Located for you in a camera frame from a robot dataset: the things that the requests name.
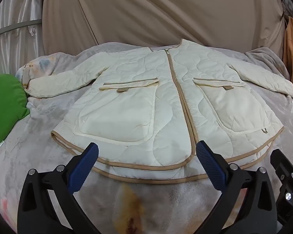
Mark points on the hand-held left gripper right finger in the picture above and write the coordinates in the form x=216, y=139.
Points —
x=210, y=167

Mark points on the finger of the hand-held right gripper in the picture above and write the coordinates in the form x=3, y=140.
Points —
x=282, y=163

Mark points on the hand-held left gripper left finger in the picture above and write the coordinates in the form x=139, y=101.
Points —
x=84, y=167

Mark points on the cream quilted jacket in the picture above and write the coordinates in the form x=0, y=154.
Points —
x=166, y=107

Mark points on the floral fleece blanket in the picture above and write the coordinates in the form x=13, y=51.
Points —
x=26, y=136

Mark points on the green pillow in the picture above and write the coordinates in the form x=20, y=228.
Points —
x=5, y=107

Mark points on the white satin curtain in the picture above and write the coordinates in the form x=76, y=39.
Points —
x=14, y=41

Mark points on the grey curtain band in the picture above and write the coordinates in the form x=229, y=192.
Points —
x=17, y=26

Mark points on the beige backdrop cloth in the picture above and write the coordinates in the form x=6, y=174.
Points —
x=161, y=12

